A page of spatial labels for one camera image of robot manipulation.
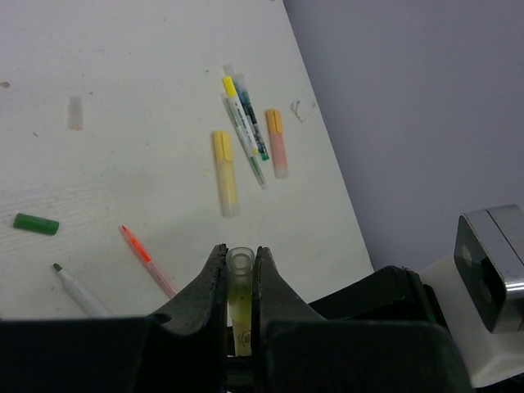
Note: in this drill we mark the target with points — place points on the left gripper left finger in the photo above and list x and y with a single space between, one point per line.
187 344

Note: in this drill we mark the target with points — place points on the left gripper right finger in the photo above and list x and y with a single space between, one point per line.
282 325

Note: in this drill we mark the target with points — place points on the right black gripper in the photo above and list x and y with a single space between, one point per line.
391 294

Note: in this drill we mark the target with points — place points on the yellow thin highlighter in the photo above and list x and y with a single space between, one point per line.
239 310

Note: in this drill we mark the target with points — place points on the clear yellow highlighter cap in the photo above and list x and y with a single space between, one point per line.
240 263

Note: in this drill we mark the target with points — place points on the orange thin highlighter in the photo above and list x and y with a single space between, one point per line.
162 279

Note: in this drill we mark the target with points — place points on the green marker pen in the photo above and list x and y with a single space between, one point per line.
80 294

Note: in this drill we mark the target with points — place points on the green marker cap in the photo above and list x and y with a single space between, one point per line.
36 224

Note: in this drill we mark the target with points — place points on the clear orange highlighter cap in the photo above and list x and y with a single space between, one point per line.
75 114

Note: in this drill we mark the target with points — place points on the green clear pen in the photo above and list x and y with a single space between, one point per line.
257 171

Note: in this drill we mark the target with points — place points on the blue green pen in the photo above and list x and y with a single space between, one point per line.
248 108

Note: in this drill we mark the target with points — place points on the yellow thick highlighter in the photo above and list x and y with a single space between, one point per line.
224 159

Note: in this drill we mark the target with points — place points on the orange thick highlighter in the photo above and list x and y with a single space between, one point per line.
275 128

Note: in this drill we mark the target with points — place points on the yellow capped white marker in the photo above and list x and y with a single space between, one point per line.
239 115

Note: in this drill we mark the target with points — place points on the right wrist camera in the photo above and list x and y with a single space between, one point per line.
479 289

